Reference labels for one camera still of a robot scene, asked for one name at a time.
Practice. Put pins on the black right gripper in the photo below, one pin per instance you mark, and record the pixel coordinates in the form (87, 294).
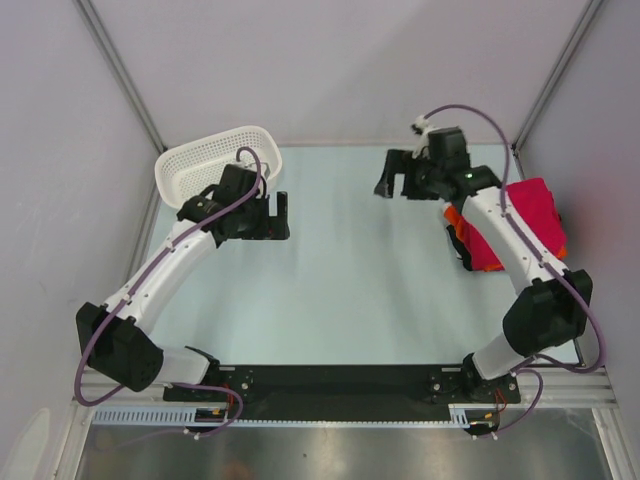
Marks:
(396, 163)

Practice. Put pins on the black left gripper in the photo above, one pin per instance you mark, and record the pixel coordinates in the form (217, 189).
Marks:
(271, 227)

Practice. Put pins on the magenta t shirt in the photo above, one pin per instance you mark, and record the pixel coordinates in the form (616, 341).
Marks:
(535, 203)

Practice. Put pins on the orange t shirt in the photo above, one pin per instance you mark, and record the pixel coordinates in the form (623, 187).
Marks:
(544, 222)

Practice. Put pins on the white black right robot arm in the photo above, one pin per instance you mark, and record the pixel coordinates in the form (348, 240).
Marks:
(551, 300)

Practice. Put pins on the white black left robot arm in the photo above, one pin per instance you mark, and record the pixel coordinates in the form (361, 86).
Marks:
(115, 336)

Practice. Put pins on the white perforated plastic basket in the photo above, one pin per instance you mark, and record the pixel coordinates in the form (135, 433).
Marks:
(184, 171)

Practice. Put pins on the black t shirt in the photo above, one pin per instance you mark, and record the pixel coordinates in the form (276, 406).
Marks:
(458, 239)

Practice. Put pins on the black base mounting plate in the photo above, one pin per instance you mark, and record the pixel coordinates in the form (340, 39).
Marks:
(358, 393)

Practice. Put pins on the aluminium right corner post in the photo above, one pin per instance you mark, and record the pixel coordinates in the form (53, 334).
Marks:
(568, 53)

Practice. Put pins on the aluminium corner post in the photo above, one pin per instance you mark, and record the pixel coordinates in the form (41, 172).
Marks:
(110, 54)
(568, 53)

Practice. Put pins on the white slotted cable duct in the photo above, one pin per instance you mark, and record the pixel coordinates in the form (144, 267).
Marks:
(208, 417)

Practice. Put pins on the aluminium front frame rail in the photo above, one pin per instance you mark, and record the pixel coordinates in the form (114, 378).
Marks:
(560, 389)

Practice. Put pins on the aluminium left corner post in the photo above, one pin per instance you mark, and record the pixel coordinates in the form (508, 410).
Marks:
(110, 54)

